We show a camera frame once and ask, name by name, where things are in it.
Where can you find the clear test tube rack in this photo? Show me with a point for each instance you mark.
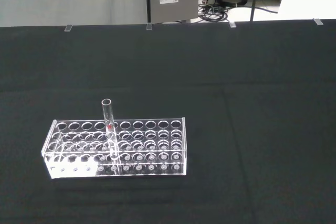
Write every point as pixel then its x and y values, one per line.
pixel 147 153

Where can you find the clear cloth clip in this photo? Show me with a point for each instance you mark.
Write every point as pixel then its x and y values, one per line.
pixel 149 26
pixel 68 28
pixel 232 24
pixel 318 21

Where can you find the black bench cloth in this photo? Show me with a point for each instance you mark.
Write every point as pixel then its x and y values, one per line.
pixel 236 129

